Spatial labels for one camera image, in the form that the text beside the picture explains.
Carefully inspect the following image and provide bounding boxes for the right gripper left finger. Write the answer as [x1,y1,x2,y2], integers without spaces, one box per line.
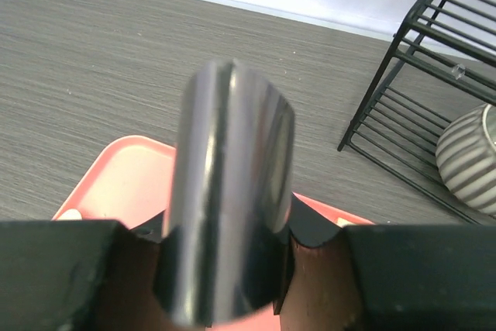
[1,220,165,330]

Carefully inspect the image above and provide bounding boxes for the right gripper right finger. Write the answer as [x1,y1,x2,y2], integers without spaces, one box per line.
[277,198,495,330]

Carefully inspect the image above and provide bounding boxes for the metal tongs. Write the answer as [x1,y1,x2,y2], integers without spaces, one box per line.
[154,60,295,327]

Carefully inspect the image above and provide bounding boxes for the white teardrop chocolate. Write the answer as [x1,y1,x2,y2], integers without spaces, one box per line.
[58,209,82,220]

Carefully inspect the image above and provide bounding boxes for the pink plastic tray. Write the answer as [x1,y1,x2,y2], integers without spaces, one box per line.
[51,135,376,231]

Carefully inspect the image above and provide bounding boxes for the striped ceramic cup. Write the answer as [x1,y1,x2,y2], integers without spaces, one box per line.
[436,104,495,217]

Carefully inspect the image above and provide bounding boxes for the black wire rack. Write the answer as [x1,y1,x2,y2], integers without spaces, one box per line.
[338,0,495,225]

